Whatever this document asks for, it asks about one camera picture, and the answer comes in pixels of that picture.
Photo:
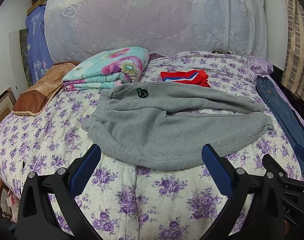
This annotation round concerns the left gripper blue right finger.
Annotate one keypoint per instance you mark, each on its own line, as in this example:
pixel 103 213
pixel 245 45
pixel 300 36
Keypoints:
pixel 265 218

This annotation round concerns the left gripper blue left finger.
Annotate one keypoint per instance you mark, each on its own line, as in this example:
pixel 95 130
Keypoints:
pixel 36 217

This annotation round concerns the grey sweatpants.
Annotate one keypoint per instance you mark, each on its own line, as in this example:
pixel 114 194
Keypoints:
pixel 164 125

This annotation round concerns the blue denim jeans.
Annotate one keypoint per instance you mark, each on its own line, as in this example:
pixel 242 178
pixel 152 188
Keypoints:
pixel 286 117

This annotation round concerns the red striped folded garment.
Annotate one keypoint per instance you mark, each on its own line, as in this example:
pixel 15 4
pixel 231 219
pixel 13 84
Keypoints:
pixel 192 77

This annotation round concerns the brown orange pillow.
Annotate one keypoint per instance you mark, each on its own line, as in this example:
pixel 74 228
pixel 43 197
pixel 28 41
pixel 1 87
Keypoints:
pixel 34 100

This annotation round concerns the beige striped curtain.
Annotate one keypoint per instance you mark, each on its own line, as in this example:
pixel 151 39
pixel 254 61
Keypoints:
pixel 293 73

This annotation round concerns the blue patterned cloth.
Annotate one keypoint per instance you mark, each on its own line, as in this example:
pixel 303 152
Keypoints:
pixel 39 60

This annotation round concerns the floral folded blanket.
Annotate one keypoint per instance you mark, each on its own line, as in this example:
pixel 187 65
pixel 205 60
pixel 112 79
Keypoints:
pixel 108 68

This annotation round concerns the white lace covered headboard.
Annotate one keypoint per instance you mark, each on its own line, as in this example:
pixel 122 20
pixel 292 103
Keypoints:
pixel 78 29

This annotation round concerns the wooden picture frame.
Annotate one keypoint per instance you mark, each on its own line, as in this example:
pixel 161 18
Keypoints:
pixel 7 102

